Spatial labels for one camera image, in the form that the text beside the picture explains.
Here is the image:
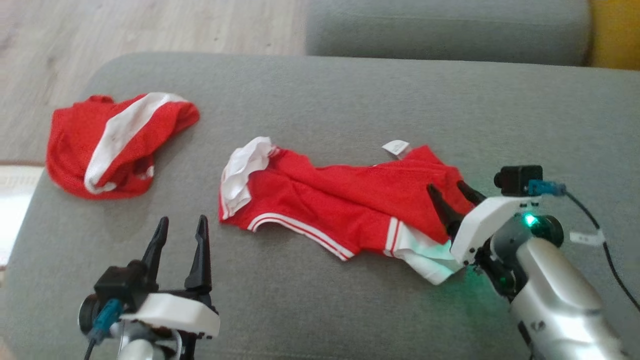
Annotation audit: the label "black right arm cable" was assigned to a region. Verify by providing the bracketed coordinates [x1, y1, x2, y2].
[527, 180, 640, 312]

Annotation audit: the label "grey sofa seat cushion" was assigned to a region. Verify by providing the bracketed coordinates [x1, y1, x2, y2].
[0, 52, 640, 360]

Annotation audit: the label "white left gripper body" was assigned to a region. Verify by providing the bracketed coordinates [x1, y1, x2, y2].
[120, 292, 221, 341]

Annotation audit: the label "red white-sleeved jersey shirt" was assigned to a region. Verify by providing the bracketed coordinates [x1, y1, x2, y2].
[218, 136, 476, 286]

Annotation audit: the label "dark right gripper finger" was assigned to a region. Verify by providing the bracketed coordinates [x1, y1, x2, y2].
[426, 184, 465, 236]
[456, 180, 487, 205]

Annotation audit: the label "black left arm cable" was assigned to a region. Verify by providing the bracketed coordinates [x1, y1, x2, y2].
[82, 299, 123, 360]

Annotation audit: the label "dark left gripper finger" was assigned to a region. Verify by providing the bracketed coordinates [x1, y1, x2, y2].
[141, 216, 169, 293]
[185, 215, 213, 297]

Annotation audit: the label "grey sofa back cushion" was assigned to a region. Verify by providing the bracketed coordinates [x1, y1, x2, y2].
[306, 0, 593, 67]

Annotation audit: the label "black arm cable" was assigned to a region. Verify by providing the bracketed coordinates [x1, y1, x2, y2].
[527, 180, 640, 312]
[82, 299, 123, 360]

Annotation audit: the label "red white-striped shorts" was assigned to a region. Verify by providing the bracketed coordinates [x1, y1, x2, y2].
[46, 92, 201, 201]

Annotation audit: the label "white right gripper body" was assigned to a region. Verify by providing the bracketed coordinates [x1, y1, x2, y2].
[450, 196, 541, 266]

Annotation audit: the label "yellow cushion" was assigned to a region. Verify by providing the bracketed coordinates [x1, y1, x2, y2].
[589, 0, 640, 71]

